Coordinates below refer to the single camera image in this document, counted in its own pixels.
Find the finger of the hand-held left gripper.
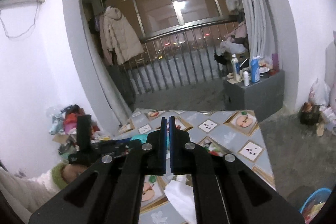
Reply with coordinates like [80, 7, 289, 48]
[113, 139, 142, 159]

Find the blue detergent bottle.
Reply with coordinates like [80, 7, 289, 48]
[250, 56, 261, 83]

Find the white crumpled tissue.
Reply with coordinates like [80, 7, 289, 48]
[164, 174, 195, 219]

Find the metal balcony railing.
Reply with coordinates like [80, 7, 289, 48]
[115, 18, 246, 96]

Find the person's left hand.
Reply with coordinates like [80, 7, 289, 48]
[62, 164, 88, 184]

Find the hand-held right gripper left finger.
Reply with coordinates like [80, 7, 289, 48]
[28, 117, 167, 224]

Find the white plastic shopping bag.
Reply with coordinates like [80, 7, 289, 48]
[308, 78, 331, 106]

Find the black bag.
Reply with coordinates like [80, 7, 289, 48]
[214, 53, 229, 66]

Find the beige padded jacket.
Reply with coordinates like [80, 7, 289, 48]
[99, 6, 145, 65]

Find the white air conditioner cable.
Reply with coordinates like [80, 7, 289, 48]
[0, 0, 40, 39]

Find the pile of clothes and cardboard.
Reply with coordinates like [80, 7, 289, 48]
[47, 105, 111, 159]

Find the white plastic bag on boxes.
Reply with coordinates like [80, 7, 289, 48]
[220, 38, 248, 54]

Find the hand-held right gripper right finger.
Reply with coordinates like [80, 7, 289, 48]
[169, 116, 305, 224]

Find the white bottle with blue cap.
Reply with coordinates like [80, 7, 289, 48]
[230, 54, 240, 76]

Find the white curtain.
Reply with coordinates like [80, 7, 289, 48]
[224, 0, 276, 77]

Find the blue plastic basin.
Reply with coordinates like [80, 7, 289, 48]
[299, 187, 332, 224]

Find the balcony window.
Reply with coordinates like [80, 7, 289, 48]
[101, 0, 238, 39]

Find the teal plastic bag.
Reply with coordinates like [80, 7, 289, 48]
[130, 133, 149, 142]

